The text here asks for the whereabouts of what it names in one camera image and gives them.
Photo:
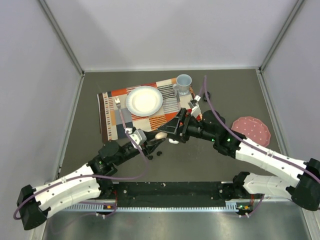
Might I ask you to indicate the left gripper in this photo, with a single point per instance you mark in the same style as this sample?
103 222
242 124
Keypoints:
151 145

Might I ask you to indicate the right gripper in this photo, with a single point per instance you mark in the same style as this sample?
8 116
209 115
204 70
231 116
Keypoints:
185 118

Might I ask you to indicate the beige earbud case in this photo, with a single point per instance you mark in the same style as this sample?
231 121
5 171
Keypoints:
160 135

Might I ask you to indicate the white earbud charging case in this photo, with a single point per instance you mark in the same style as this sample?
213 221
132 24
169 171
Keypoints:
173 141

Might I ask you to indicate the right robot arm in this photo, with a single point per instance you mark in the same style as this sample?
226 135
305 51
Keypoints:
293 179

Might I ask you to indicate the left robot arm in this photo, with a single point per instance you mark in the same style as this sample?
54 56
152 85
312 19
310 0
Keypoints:
93 180

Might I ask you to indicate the black earbud case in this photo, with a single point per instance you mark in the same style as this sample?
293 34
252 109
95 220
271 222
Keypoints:
206 96

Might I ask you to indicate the white paper plate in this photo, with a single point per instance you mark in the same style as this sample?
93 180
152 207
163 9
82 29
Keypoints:
144 101

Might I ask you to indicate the light blue mug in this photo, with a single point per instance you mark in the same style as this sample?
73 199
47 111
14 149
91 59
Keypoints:
182 85

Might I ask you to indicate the patchwork placemat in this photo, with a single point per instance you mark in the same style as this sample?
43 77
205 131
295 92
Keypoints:
110 123

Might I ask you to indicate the pink dotted plate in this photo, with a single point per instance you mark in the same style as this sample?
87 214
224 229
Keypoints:
252 128

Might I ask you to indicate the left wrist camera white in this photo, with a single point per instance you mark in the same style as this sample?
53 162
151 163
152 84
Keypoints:
138 136

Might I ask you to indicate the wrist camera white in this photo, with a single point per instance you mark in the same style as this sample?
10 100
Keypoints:
138 136
195 107

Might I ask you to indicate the knife with pink handle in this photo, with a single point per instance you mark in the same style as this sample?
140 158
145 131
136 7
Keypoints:
178 100

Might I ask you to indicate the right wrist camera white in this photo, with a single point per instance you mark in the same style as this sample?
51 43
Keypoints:
195 107

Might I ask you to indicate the fork with pink handle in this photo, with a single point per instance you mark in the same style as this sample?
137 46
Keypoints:
118 105

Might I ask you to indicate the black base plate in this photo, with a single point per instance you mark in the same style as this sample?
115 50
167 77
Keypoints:
173 194

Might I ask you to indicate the aluminium frame rail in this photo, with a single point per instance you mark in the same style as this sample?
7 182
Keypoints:
56 196

